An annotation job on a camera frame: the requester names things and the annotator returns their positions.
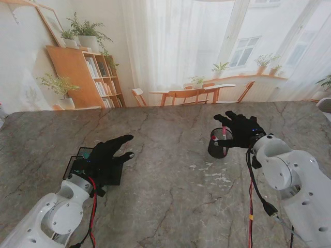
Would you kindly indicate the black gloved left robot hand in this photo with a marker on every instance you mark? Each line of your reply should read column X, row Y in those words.
column 103, row 157

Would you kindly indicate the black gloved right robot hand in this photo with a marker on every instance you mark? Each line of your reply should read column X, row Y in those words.
column 243, row 129

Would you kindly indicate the teal binder clip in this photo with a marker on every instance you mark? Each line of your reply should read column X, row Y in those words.
column 86, row 155

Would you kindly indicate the pink and white pen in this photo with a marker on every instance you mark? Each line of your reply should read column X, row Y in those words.
column 224, row 133

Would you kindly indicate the black mesh desk organizer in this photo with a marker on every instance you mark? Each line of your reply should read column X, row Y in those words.
column 115, row 175

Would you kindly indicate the white marker with red cap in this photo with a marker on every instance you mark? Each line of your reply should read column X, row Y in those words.
column 213, row 138

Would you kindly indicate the black mesh pen cup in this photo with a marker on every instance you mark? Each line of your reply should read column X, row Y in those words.
column 216, row 151

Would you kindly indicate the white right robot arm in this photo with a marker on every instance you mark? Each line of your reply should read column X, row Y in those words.
column 297, row 175

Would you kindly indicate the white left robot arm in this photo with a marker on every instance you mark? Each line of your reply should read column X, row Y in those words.
column 46, row 217

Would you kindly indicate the printed room backdrop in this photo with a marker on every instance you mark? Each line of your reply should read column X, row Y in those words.
column 168, row 51

